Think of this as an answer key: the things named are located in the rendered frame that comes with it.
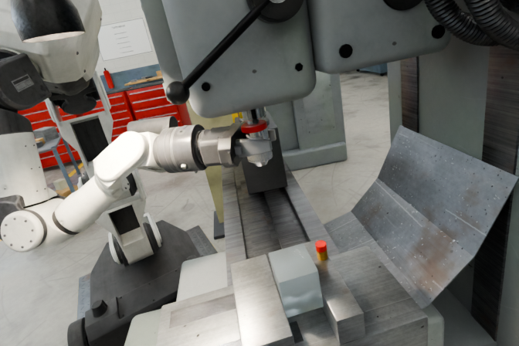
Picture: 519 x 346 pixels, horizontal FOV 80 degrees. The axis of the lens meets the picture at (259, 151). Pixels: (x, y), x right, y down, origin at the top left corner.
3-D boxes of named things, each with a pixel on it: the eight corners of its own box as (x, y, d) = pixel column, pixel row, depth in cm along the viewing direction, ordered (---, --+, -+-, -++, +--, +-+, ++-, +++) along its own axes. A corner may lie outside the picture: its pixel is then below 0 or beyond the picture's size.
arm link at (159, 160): (169, 168, 54) (114, 174, 57) (196, 175, 64) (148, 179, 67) (170, 107, 56) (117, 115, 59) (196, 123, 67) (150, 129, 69)
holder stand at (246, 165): (248, 195, 91) (233, 131, 84) (245, 166, 112) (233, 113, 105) (288, 186, 92) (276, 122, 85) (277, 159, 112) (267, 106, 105)
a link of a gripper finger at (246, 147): (273, 152, 54) (239, 156, 55) (269, 135, 52) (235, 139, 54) (271, 156, 52) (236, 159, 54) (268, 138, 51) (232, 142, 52)
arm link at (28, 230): (-16, 259, 57) (-48, 142, 56) (37, 235, 70) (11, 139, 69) (44, 249, 57) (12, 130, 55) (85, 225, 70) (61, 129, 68)
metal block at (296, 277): (286, 318, 40) (278, 283, 38) (275, 285, 46) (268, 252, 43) (323, 306, 41) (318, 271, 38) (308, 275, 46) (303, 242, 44)
